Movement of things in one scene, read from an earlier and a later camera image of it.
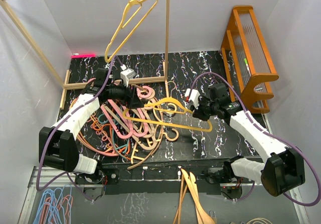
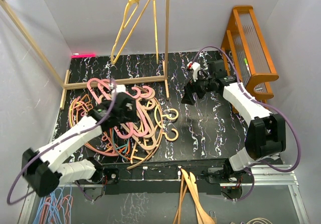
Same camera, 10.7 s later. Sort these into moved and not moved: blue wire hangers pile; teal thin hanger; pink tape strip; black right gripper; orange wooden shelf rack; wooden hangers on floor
Moved: black right gripper
Not moved: wooden hangers on floor; teal thin hanger; blue wire hangers pile; pink tape strip; orange wooden shelf rack
